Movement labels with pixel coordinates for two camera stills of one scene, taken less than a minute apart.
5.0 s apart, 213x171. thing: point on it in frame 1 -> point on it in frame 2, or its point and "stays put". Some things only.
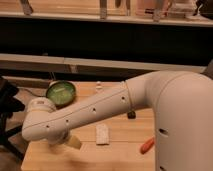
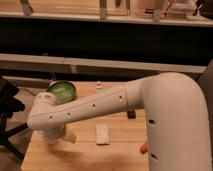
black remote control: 131,115 stays put
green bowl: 61,92 stays put
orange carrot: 147,145 stays put
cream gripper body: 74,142 -> 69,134
